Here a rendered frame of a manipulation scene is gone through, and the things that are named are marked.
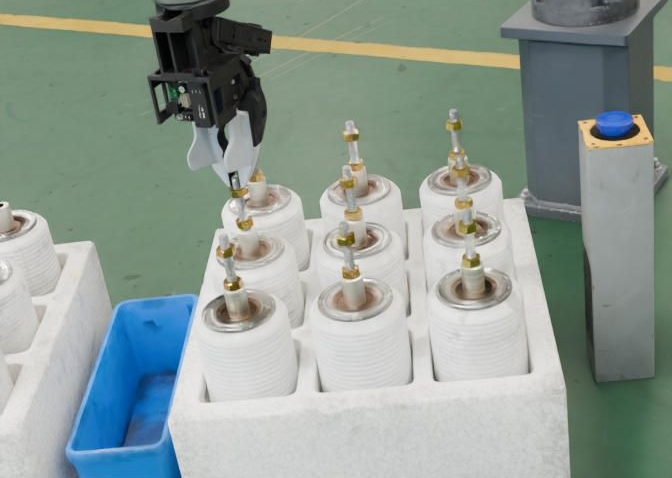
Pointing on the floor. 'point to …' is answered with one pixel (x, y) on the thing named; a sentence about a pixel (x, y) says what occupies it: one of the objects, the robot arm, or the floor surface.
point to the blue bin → (134, 392)
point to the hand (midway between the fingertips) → (238, 171)
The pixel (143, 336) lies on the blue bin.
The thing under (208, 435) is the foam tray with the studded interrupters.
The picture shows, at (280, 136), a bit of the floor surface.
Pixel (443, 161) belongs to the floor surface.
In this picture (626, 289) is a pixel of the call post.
